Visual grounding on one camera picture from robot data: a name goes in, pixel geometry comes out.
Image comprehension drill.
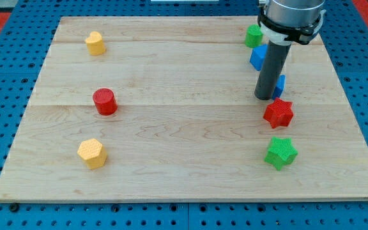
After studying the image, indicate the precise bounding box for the yellow heart block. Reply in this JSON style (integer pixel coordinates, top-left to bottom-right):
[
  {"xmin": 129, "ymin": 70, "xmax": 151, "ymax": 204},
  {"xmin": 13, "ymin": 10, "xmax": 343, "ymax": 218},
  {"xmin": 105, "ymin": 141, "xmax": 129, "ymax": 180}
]
[{"xmin": 85, "ymin": 31, "xmax": 106, "ymax": 56}]

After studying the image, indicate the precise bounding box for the green cylinder block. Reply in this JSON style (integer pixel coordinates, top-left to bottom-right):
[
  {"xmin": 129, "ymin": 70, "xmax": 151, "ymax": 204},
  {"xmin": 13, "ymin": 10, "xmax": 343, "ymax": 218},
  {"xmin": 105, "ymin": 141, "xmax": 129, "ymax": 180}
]
[{"xmin": 245, "ymin": 24, "xmax": 263, "ymax": 48}]

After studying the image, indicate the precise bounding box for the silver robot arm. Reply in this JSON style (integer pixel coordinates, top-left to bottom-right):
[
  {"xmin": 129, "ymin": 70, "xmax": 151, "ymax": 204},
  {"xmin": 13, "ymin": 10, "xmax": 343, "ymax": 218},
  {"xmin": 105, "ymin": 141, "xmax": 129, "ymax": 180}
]
[{"xmin": 254, "ymin": 0, "xmax": 326, "ymax": 100}]

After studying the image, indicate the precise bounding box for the red cylinder block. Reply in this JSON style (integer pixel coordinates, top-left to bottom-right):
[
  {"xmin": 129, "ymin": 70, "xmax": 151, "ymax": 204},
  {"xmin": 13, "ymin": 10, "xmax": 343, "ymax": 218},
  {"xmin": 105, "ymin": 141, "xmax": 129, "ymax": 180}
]
[{"xmin": 93, "ymin": 88, "xmax": 118, "ymax": 116}]

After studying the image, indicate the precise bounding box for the blue cube block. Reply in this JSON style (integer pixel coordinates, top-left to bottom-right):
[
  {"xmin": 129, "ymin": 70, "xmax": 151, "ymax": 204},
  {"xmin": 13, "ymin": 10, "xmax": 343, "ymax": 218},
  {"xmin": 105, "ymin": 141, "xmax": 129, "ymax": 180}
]
[{"xmin": 249, "ymin": 45, "xmax": 268, "ymax": 71}]

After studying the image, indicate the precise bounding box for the small blue block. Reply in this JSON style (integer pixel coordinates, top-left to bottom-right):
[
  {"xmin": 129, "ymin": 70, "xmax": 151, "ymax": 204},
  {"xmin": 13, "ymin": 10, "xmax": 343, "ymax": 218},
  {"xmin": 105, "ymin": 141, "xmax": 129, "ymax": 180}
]
[{"xmin": 272, "ymin": 75, "xmax": 286, "ymax": 100}]

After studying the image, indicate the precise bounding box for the yellow hexagon block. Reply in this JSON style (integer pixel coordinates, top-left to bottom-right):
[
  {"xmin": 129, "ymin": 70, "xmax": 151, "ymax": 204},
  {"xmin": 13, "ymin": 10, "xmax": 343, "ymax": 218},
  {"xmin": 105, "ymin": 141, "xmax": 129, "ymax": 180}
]
[{"xmin": 77, "ymin": 139, "xmax": 107, "ymax": 170}]

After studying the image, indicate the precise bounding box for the green star block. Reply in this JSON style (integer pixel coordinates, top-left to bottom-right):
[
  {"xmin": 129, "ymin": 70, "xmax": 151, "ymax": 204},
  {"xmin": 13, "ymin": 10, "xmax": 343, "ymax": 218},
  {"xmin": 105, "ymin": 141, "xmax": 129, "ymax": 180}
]
[{"xmin": 264, "ymin": 137, "xmax": 298, "ymax": 171}]

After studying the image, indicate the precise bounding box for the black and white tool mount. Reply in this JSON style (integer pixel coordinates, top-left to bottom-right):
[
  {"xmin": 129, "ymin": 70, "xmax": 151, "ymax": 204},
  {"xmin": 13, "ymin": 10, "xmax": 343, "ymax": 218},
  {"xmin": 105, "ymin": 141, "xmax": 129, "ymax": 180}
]
[{"xmin": 257, "ymin": 6, "xmax": 326, "ymax": 45}]

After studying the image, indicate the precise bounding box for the red star block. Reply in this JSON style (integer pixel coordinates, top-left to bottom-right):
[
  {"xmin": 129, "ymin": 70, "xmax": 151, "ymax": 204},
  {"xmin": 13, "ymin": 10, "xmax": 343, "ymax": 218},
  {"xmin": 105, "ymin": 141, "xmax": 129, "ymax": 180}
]
[{"xmin": 263, "ymin": 98, "xmax": 294, "ymax": 128}]

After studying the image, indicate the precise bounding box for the wooden board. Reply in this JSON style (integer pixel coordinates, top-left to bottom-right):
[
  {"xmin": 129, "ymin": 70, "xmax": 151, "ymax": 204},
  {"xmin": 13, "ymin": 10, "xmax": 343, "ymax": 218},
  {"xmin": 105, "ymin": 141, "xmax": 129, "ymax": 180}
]
[{"xmin": 0, "ymin": 17, "xmax": 368, "ymax": 204}]

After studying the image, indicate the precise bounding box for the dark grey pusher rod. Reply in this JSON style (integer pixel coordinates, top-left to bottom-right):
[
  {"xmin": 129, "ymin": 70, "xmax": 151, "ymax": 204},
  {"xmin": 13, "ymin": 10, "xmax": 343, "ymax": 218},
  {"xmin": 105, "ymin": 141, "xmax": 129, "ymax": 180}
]
[{"xmin": 254, "ymin": 41, "xmax": 291, "ymax": 100}]

